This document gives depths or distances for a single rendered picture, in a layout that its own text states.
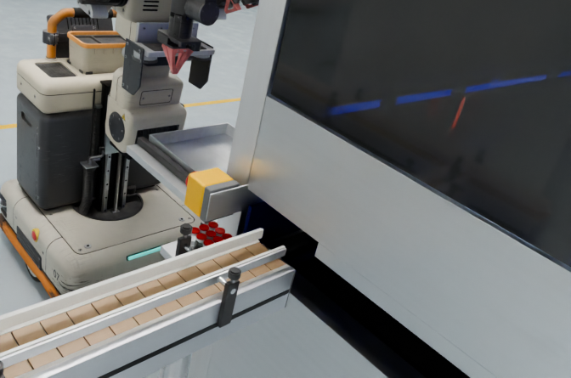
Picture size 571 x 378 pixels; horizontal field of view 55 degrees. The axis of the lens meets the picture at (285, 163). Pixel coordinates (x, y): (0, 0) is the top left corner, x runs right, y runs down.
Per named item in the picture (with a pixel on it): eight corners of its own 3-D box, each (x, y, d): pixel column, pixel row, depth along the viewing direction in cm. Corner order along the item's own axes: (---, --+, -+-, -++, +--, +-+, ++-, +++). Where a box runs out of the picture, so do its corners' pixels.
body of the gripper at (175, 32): (178, 49, 131) (183, 18, 128) (155, 36, 137) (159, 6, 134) (200, 48, 135) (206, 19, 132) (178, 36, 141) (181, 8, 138)
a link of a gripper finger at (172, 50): (168, 77, 136) (172, 41, 132) (152, 68, 140) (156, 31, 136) (190, 76, 141) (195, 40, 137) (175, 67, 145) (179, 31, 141)
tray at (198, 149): (307, 189, 141) (310, 177, 140) (228, 212, 123) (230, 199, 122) (225, 132, 161) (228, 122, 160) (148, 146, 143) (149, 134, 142)
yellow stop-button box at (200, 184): (234, 214, 108) (240, 183, 105) (204, 223, 103) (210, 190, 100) (211, 195, 113) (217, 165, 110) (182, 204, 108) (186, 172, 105)
